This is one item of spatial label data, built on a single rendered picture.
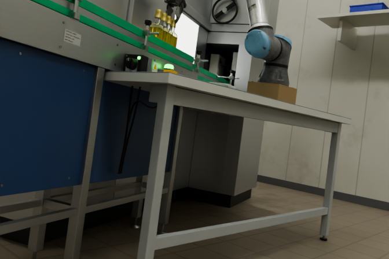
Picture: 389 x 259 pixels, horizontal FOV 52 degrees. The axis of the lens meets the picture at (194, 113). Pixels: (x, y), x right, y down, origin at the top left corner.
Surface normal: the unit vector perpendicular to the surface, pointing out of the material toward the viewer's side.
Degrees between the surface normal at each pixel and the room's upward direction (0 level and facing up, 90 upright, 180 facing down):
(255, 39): 98
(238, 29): 90
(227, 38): 90
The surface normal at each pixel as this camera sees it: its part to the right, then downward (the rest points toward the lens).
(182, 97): 0.74, 0.08
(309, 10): -0.65, -0.11
